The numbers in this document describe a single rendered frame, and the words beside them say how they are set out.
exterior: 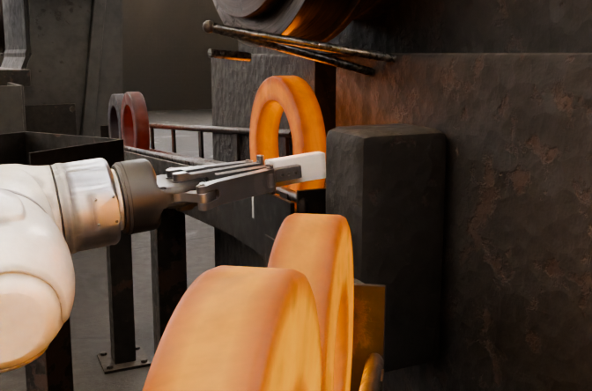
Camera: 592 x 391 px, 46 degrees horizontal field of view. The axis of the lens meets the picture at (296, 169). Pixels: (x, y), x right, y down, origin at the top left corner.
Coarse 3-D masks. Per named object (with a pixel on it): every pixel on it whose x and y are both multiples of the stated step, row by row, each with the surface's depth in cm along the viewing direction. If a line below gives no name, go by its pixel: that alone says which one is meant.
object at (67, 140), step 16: (0, 144) 133; (16, 144) 136; (32, 144) 137; (48, 144) 135; (64, 144) 132; (80, 144) 130; (96, 144) 120; (112, 144) 123; (0, 160) 133; (16, 160) 136; (32, 160) 108; (48, 160) 111; (64, 160) 114; (112, 160) 123; (64, 336) 127; (48, 352) 124; (64, 352) 128; (32, 368) 126; (48, 368) 125; (64, 368) 128; (32, 384) 127; (48, 384) 125; (64, 384) 128
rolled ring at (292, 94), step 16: (272, 80) 88; (288, 80) 85; (304, 80) 86; (256, 96) 93; (272, 96) 88; (288, 96) 83; (304, 96) 83; (256, 112) 94; (272, 112) 93; (288, 112) 84; (304, 112) 82; (320, 112) 83; (256, 128) 94; (272, 128) 95; (304, 128) 81; (320, 128) 82; (256, 144) 95; (272, 144) 96; (304, 144) 81; (320, 144) 82
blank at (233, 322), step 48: (192, 288) 22; (240, 288) 22; (288, 288) 22; (192, 336) 19; (240, 336) 19; (288, 336) 22; (144, 384) 18; (192, 384) 18; (240, 384) 18; (288, 384) 22
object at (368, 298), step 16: (368, 288) 46; (384, 288) 46; (368, 304) 46; (384, 304) 46; (368, 320) 46; (384, 320) 46; (368, 336) 46; (384, 336) 46; (352, 352) 46; (368, 352) 46; (352, 368) 47; (352, 384) 47
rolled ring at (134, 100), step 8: (128, 96) 168; (136, 96) 166; (128, 104) 168; (136, 104) 164; (144, 104) 165; (128, 112) 174; (136, 112) 163; (144, 112) 164; (128, 120) 176; (136, 120) 163; (144, 120) 163; (128, 128) 177; (136, 128) 162; (144, 128) 163; (128, 136) 176; (136, 136) 163; (144, 136) 163; (128, 144) 175; (136, 144) 164; (144, 144) 164
